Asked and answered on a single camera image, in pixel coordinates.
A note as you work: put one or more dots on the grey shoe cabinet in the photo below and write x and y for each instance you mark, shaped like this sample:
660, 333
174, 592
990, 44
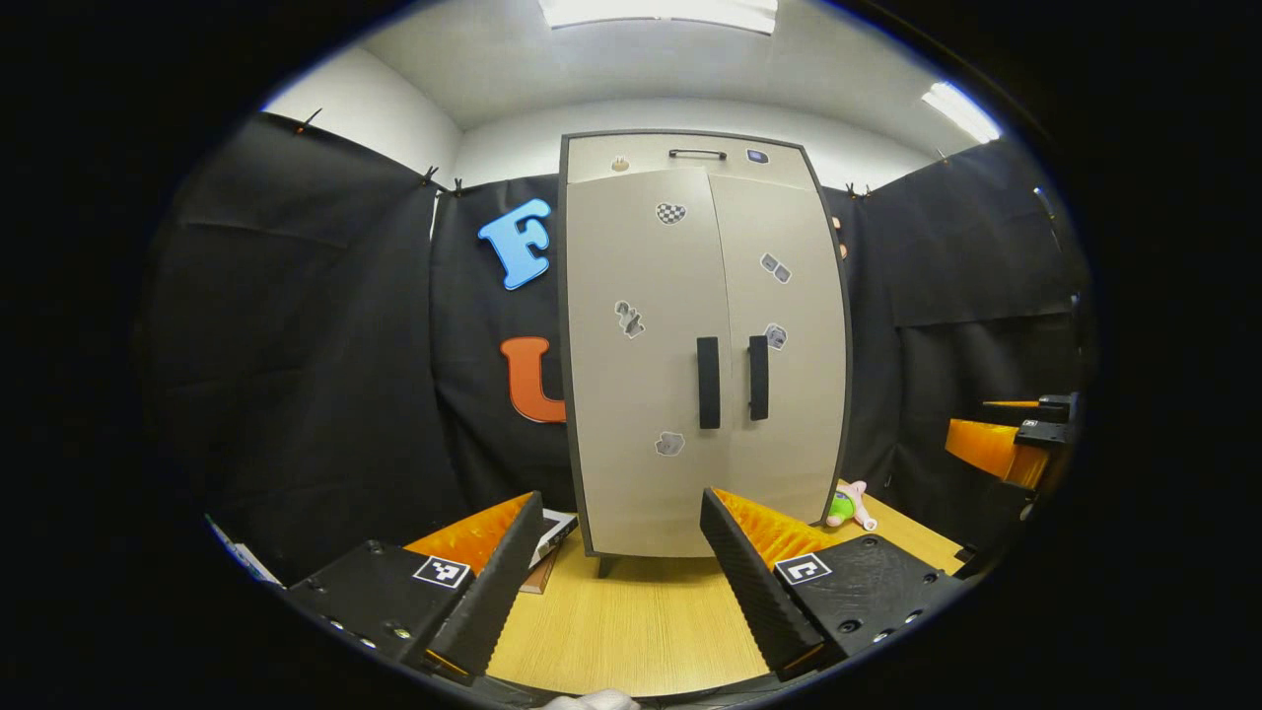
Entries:
592, 148

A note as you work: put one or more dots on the small ceiling light panel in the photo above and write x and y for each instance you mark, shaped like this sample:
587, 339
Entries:
958, 110

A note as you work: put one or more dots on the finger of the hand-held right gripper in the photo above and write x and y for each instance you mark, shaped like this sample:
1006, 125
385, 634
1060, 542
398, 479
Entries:
986, 449
1057, 404

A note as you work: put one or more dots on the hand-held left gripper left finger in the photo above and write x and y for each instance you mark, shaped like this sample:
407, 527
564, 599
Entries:
493, 582

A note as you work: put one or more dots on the large ceiling light panel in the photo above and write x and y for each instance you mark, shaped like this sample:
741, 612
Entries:
661, 12

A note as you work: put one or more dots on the black book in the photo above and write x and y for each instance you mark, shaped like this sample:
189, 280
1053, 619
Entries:
557, 532

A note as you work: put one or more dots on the pink and green plush toy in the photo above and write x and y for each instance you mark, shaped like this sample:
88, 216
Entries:
848, 505

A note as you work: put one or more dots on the black backdrop cloth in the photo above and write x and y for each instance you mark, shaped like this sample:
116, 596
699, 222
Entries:
296, 394

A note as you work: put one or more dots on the grey cabinet drawer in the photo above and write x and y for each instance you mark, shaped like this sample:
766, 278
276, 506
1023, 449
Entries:
641, 156

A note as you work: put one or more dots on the grey shoe cabinet door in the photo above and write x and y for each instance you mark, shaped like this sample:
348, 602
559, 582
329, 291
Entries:
641, 394
799, 414

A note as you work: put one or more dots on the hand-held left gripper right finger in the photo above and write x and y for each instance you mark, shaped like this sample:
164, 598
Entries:
754, 592

